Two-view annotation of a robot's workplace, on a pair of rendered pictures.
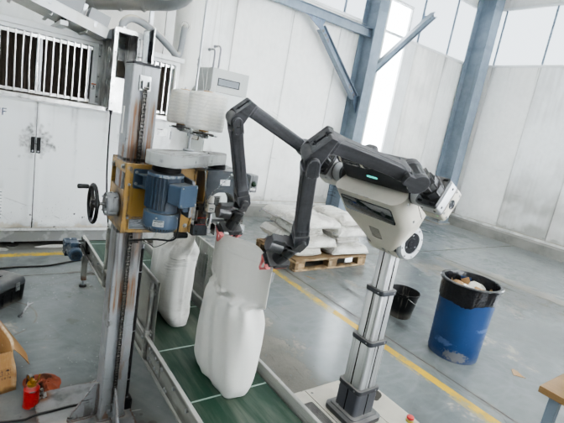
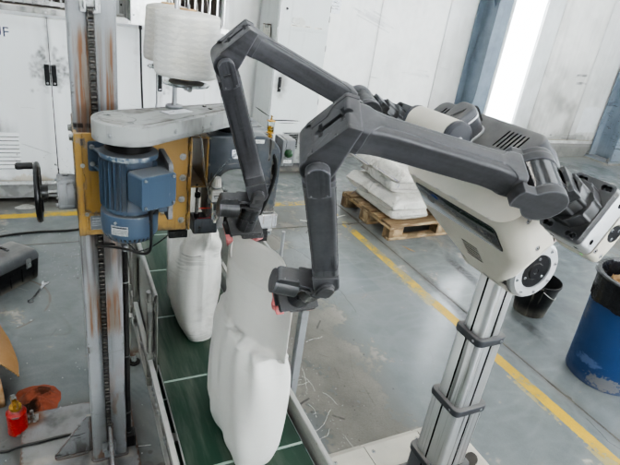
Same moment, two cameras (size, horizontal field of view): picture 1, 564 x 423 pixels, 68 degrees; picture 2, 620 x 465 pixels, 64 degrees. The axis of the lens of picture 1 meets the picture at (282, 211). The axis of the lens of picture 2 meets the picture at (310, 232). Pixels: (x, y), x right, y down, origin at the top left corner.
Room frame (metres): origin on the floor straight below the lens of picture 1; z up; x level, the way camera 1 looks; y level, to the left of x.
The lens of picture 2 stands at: (0.56, -0.18, 1.74)
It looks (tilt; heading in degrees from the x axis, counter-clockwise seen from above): 24 degrees down; 9
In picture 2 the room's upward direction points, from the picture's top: 8 degrees clockwise
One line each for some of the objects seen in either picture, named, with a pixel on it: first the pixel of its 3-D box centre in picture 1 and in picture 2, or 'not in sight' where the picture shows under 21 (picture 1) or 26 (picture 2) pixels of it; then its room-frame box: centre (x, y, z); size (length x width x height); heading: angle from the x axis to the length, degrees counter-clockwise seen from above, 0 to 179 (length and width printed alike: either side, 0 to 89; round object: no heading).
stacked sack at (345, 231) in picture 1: (344, 228); not in sight; (5.25, -0.83, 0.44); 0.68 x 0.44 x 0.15; 127
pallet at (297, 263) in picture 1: (310, 251); (415, 209); (5.22, -0.46, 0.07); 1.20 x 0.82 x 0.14; 129
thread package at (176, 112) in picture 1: (183, 107); (168, 32); (2.04, 0.55, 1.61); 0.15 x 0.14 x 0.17; 37
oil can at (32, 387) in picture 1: (32, 386); (15, 411); (1.84, 1.09, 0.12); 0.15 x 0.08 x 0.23; 37
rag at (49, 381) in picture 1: (42, 382); (37, 399); (2.01, 1.13, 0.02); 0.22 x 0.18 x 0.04; 37
